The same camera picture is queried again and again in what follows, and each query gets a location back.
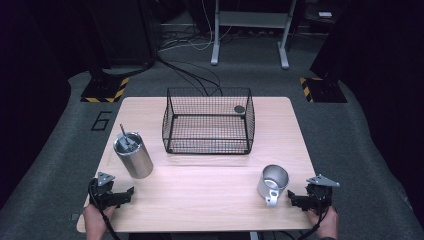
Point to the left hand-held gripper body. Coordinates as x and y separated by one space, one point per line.
101 195

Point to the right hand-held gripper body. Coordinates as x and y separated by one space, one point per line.
320 198

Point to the tall steel tumbler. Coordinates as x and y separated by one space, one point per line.
138 163

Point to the metal straw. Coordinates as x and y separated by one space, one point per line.
124 132

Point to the person's left hand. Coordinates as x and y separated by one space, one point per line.
95 221

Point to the person's right hand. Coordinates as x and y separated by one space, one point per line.
328 225

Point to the grey tape strip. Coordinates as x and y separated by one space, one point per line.
75 217

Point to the dark round table grommet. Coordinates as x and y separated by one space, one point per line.
239 109

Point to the black stand with striped base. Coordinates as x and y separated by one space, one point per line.
325 90
103 88

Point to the dark curtain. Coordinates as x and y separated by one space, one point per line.
386 83
26 83

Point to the black cabinet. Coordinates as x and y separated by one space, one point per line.
123 30

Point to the small white box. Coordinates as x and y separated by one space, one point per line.
325 14

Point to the white desk frame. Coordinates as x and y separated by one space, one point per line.
253 20

